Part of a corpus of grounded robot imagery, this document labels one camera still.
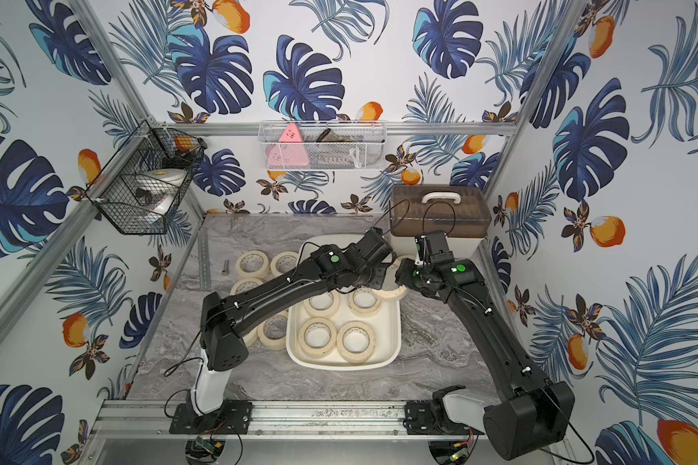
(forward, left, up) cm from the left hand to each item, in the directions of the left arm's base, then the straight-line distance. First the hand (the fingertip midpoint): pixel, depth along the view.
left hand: (380, 267), depth 78 cm
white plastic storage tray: (-7, -4, -21) cm, 22 cm away
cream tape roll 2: (+4, +44, -21) cm, 49 cm away
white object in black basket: (+15, +61, +12) cm, 64 cm away
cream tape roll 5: (-3, -5, +9) cm, 11 cm away
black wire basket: (+9, +71, +13) cm, 73 cm away
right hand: (0, -7, -1) cm, 7 cm away
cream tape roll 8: (-12, +17, -22) cm, 30 cm away
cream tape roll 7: (0, +3, -19) cm, 19 cm away
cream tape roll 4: (-8, -3, -1) cm, 8 cm away
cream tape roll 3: (-14, +29, -15) cm, 35 cm away
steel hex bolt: (+10, +53, -22) cm, 58 cm away
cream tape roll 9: (-12, +6, -22) cm, 26 cm away
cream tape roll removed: (+15, +33, -22) cm, 43 cm away
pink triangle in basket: (+33, +30, +12) cm, 46 cm away
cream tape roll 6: (-2, +16, -20) cm, 26 cm away
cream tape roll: (+14, +44, -23) cm, 52 cm away
